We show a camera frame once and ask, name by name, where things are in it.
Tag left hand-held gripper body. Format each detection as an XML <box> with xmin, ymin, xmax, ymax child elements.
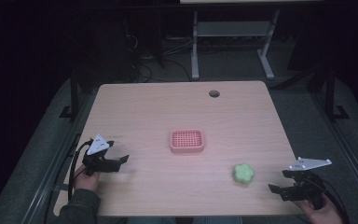
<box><xmin>81</xmin><ymin>133</ymin><xmax>121</xmax><ymax>177</ymax></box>

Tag white metal stand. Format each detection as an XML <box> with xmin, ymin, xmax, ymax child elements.
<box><xmin>190</xmin><ymin>8</ymin><xmax>276</xmax><ymax>81</ymax></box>

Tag person's right hand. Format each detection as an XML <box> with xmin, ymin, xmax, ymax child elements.
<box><xmin>293</xmin><ymin>193</ymin><xmax>345</xmax><ymax>224</ymax></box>

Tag person's left hand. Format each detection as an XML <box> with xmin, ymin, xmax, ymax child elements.
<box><xmin>73</xmin><ymin>163</ymin><xmax>102</xmax><ymax>192</ymax></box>

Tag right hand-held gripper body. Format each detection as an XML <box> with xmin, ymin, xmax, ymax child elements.
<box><xmin>280</xmin><ymin>157</ymin><xmax>333</xmax><ymax>210</ymax></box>

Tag black floor cables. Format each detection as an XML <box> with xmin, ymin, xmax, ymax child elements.
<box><xmin>125</xmin><ymin>33</ymin><xmax>194</xmax><ymax>84</ymax></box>

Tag green flower-shaped soap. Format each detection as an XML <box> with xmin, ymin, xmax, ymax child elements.
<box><xmin>232</xmin><ymin>163</ymin><xmax>255</xmax><ymax>185</ymax></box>

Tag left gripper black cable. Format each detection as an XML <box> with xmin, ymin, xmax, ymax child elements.
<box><xmin>67</xmin><ymin>138</ymin><xmax>94</xmax><ymax>202</ymax></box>

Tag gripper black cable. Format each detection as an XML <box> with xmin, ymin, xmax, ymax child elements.
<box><xmin>304</xmin><ymin>176</ymin><xmax>351</xmax><ymax>224</ymax></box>
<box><xmin>67</xmin><ymin>138</ymin><xmax>94</xmax><ymax>202</ymax></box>

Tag pink soap dish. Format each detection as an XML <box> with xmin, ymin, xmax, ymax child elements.
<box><xmin>169</xmin><ymin>128</ymin><xmax>205</xmax><ymax>154</ymax></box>

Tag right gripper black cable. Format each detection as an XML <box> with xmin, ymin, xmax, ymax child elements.
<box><xmin>304</xmin><ymin>176</ymin><xmax>351</xmax><ymax>224</ymax></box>

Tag black metal stand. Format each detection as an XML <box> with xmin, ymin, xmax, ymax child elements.
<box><xmin>324</xmin><ymin>61</ymin><xmax>351</xmax><ymax>123</ymax></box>
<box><xmin>59</xmin><ymin>65</ymin><xmax>82</xmax><ymax>123</ymax></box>

